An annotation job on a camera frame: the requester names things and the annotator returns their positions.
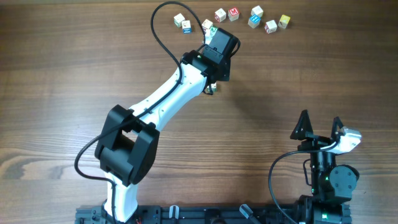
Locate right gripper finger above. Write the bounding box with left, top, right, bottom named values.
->
left=331, top=116, right=343, bottom=140
left=290, top=110, right=313, bottom=140

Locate white block teal side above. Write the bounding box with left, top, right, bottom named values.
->
left=206, top=83, right=217, bottom=93

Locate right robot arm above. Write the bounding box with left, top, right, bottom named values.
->
left=290, top=110, right=362, bottom=224

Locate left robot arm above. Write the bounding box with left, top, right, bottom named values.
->
left=95, top=28, right=240, bottom=223

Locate white block red side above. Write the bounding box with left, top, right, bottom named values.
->
left=201, top=19, right=213, bottom=32

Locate white block red edge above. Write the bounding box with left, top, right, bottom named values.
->
left=215, top=8, right=226, bottom=23

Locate white block blue side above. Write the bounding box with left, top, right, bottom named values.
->
left=182, top=21, right=192, bottom=34

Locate red M letter block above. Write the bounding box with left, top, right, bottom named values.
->
left=228, top=7, right=240, bottom=21

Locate blue top block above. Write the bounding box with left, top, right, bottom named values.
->
left=248, top=14, right=261, bottom=29

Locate white block far left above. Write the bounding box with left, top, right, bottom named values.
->
left=174, top=13, right=185, bottom=27

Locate white block yellow side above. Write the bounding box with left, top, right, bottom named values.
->
left=251, top=6, right=264, bottom=17

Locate white block red trim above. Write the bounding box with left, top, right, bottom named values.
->
left=264, top=20, right=278, bottom=34

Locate yellow top block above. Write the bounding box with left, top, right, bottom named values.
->
left=278, top=14, right=290, bottom=29

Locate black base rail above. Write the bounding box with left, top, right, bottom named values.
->
left=74, top=203, right=352, bottom=224

